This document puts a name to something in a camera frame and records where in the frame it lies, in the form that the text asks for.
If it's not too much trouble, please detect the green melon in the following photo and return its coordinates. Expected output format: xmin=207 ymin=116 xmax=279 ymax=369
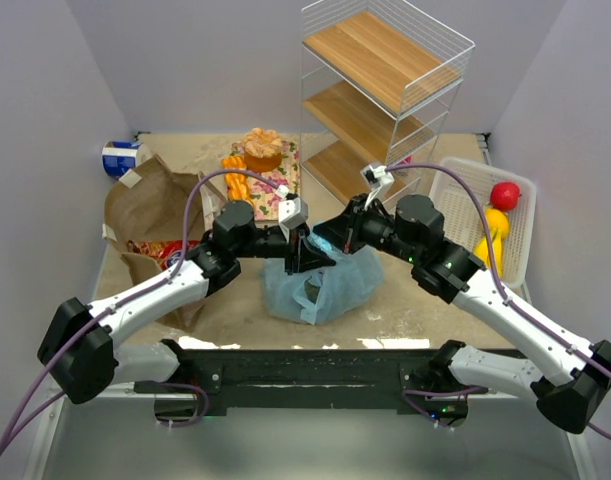
xmin=303 ymin=281 xmax=321 ymax=304

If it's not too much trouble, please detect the blue plastic bag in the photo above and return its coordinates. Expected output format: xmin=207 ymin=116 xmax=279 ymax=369
xmin=261 ymin=234 xmax=383 ymax=325

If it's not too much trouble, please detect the red snack packet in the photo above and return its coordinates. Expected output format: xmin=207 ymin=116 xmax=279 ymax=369
xmin=126 ymin=240 xmax=183 ymax=270

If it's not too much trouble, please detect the brown paper grocery bag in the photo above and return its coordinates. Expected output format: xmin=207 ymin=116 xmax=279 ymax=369
xmin=103 ymin=155 xmax=227 ymax=332

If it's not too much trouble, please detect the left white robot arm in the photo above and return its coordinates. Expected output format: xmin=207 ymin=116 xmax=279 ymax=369
xmin=37 ymin=199 xmax=335 ymax=404

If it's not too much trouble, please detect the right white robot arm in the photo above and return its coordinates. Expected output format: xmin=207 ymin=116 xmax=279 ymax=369
xmin=314 ymin=194 xmax=611 ymax=434

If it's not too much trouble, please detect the peeled orange on cup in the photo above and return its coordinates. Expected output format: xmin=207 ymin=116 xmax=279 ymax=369
xmin=242 ymin=127 xmax=283 ymax=173

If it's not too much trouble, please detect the white plastic fruit basket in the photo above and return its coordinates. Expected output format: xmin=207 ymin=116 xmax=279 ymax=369
xmin=429 ymin=157 xmax=537 ymax=290

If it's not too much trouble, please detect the yellow banana bunch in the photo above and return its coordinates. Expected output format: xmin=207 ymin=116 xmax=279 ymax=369
xmin=473 ymin=228 xmax=504 ymax=277

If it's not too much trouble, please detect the yellow lemon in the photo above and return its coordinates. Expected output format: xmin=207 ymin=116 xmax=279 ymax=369
xmin=485 ymin=208 xmax=510 ymax=240

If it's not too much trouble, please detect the red apple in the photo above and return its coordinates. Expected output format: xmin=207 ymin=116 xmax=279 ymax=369
xmin=489 ymin=182 xmax=521 ymax=212

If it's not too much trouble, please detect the blue white paper roll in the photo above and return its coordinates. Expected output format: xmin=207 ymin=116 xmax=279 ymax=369
xmin=101 ymin=141 xmax=152 ymax=179

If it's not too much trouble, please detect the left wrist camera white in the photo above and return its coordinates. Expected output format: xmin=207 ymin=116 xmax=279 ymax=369
xmin=278 ymin=194 xmax=309 ymax=241

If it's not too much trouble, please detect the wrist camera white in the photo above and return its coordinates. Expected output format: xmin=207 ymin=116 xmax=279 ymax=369
xmin=360 ymin=163 xmax=394 ymax=209
xmin=278 ymin=194 xmax=309 ymax=241

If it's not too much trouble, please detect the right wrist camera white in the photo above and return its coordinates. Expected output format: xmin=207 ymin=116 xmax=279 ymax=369
xmin=360 ymin=163 xmax=394 ymax=209

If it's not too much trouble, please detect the white wire wooden shelf rack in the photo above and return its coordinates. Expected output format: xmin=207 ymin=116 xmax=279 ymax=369
xmin=300 ymin=1 xmax=476 ymax=202

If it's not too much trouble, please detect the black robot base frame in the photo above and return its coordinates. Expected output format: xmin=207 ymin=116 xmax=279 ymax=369
xmin=135 ymin=340 xmax=488 ymax=418

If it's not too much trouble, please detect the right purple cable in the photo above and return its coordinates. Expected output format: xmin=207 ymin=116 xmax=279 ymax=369
xmin=384 ymin=163 xmax=611 ymax=446

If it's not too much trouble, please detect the purple cable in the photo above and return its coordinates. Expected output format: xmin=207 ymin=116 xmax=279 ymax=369
xmin=0 ymin=169 xmax=289 ymax=460
xmin=384 ymin=163 xmax=611 ymax=446

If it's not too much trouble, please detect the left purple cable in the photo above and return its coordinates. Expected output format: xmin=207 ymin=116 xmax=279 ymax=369
xmin=0 ymin=169 xmax=289 ymax=460

